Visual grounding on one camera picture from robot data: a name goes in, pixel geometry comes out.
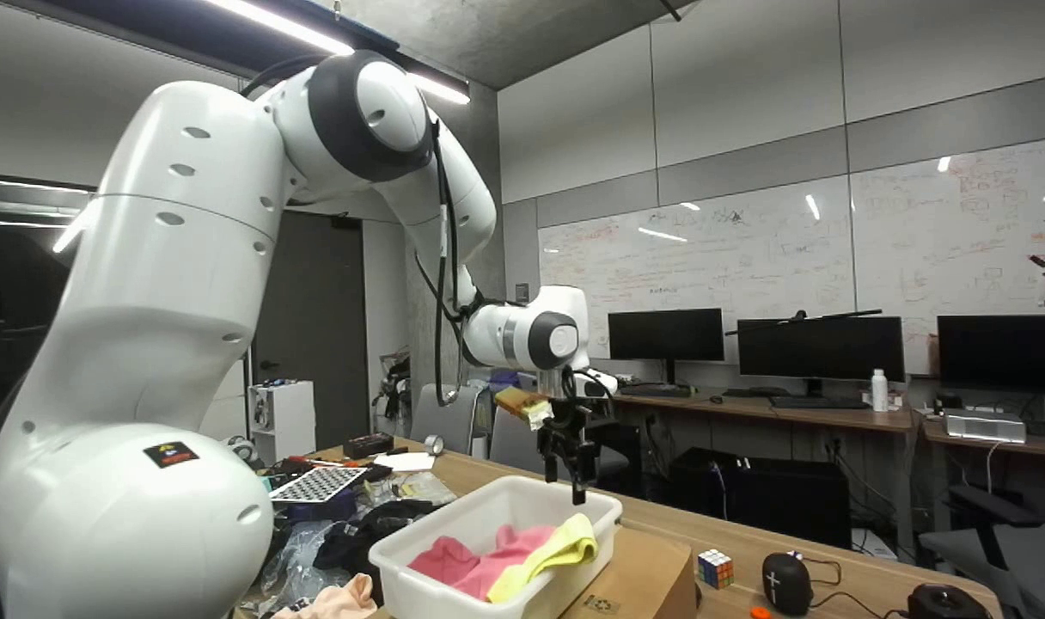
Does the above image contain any middle black monitor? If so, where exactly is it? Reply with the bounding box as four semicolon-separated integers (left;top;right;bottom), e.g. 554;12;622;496
736;317;904;380

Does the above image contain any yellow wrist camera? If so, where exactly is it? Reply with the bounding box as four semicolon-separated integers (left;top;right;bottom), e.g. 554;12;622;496
496;388;554;428

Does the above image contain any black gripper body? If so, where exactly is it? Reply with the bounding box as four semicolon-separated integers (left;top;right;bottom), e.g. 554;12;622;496
536;400;601;473

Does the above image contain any white spray bottle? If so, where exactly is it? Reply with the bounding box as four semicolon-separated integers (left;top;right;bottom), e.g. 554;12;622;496
869;368;892;412

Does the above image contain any black cloth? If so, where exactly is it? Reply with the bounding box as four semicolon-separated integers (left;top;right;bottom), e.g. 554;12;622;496
318;497;433;574

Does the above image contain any yellow towel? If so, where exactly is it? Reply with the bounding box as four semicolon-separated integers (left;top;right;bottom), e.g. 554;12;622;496
484;512;599;604

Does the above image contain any rubiks cube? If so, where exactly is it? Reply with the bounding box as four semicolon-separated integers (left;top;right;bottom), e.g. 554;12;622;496
697;550;736;587

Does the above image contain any brown cardboard box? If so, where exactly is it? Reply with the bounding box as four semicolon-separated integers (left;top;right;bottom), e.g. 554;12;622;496
562;527;697;619

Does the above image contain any pink t-shirt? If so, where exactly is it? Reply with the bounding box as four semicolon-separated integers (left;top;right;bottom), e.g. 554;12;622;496
408;527;520;600

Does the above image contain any left black monitor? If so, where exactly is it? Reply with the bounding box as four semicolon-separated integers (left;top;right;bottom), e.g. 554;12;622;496
937;317;1045;393

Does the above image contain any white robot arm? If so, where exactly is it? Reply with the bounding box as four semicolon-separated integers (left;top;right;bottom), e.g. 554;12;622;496
0;52;587;619

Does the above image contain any white plastic bin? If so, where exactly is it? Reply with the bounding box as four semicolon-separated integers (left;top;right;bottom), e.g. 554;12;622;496
373;473;622;619

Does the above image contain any peach t-shirt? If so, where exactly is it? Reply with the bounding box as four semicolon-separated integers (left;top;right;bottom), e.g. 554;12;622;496
271;574;377;619

